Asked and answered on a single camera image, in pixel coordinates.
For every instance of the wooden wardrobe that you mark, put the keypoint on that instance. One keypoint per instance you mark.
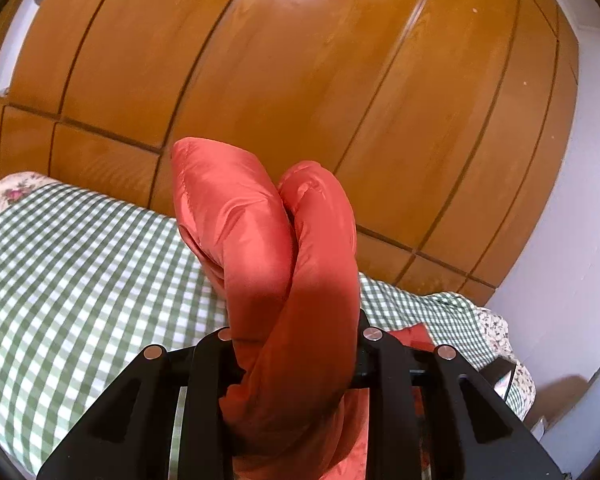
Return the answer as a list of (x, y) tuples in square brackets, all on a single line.
[(280, 85)]

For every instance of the red puffer jacket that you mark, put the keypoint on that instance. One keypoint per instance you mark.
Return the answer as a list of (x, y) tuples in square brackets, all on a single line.
[(260, 240)]

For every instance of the floral bed quilt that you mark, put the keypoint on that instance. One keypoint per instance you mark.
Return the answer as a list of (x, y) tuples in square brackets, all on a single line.
[(10, 192)]

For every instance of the dark object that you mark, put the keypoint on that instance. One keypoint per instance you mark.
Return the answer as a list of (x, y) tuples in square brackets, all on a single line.
[(500, 374)]

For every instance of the grey box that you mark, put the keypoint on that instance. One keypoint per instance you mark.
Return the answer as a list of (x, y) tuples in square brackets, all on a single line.
[(580, 425)]

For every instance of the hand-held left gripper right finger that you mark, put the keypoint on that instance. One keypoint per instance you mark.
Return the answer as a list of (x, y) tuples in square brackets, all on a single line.
[(382, 365)]

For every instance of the green checked bed cover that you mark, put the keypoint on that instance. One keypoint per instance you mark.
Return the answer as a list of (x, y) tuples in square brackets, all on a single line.
[(80, 270)]

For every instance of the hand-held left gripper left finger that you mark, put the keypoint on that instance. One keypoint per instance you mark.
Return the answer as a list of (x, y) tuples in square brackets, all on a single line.
[(212, 365)]

